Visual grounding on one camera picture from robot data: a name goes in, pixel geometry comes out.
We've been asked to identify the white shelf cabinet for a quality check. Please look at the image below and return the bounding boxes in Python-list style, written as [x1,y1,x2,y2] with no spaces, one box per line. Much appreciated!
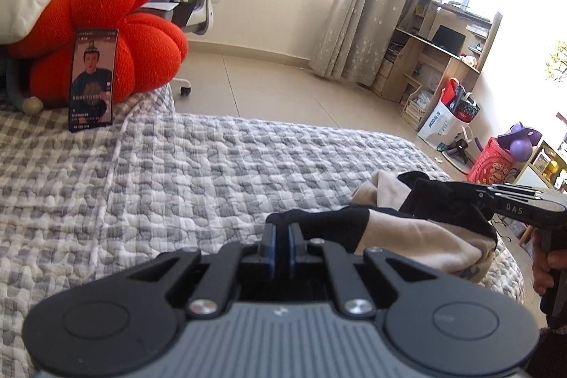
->
[516,139,567,195]

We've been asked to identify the wooden desk with shelves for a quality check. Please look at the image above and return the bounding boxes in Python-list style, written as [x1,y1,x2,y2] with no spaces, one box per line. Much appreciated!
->
[372,0,503,104]

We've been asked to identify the red printed bucket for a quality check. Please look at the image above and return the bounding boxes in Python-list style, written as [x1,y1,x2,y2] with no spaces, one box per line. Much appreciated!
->
[467,136,519,184]

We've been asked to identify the grey star curtain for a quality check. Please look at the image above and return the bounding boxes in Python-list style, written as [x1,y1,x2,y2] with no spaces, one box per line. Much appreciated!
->
[309,0,453,86]

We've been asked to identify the grey checked quilt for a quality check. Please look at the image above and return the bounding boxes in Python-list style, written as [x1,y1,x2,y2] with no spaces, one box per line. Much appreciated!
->
[0,85,526,378]

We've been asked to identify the black floor stand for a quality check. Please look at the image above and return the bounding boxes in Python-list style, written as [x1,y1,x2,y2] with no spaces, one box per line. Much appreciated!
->
[443,139,472,166]

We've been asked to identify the person's right hand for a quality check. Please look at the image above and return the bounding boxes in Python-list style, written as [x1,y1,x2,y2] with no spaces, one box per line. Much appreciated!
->
[532,234,552,295]

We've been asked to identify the white shopping bag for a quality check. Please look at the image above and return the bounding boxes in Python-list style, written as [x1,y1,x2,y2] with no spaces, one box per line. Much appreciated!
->
[417,101,466,153]

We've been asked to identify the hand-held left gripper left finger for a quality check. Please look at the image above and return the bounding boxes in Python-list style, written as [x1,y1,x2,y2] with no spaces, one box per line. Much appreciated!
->
[128,224,277,319]

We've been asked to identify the purple toy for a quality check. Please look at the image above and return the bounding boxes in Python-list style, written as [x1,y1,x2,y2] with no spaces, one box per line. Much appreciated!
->
[497,122,543,164]

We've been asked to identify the dark patterned bag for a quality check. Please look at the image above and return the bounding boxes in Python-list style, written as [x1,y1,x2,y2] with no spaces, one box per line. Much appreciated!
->
[456,92,481,124]

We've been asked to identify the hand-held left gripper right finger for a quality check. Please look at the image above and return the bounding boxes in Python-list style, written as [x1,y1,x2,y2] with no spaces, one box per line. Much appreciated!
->
[288,224,437,319]

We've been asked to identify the blue plush toy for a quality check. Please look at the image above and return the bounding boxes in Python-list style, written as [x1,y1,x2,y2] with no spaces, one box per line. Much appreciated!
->
[6,59,45,115]

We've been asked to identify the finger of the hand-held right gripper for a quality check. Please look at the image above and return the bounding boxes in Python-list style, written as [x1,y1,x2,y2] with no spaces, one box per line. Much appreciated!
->
[461,182,548,206]

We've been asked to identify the potted plant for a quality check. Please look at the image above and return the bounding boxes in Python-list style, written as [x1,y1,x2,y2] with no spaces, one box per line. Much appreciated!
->
[547,41,567,86]

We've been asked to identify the small wooden rack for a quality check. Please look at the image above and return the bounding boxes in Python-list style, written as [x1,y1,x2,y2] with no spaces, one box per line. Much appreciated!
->
[401,86,437,131]

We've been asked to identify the black smartphone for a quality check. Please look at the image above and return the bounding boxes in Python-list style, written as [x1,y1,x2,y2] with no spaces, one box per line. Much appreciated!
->
[68,28,119,133]

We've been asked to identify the black laptop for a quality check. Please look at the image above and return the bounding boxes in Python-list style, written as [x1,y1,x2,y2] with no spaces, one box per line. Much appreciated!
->
[432,25,466,55]

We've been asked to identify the red pumpkin cushion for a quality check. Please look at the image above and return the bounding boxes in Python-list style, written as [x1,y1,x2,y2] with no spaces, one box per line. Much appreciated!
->
[9,0,189,108]

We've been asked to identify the cream shirt with black sleeves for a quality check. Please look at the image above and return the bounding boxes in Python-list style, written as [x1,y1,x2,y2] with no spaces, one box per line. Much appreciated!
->
[266,170,499,283]

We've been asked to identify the red bag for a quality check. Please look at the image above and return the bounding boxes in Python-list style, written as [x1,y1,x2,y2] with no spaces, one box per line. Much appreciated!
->
[443,78,464,113]

